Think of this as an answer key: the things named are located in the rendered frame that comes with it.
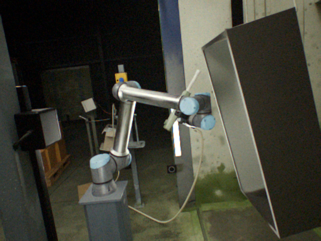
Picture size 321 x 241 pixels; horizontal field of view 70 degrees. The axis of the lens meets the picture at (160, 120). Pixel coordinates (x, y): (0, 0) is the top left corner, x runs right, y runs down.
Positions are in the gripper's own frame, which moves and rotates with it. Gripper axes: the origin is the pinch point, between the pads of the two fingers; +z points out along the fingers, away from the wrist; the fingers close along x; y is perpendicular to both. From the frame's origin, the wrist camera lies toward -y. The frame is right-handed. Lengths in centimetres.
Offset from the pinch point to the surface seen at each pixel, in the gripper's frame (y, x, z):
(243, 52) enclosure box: -11, 35, -54
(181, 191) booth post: 77, -56, 62
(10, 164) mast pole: -75, -40, -100
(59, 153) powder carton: -24, -122, 319
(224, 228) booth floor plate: 102, -64, 13
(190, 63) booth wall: 13, 61, 52
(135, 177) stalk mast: 40, -69, 102
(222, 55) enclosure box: 10, 57, -2
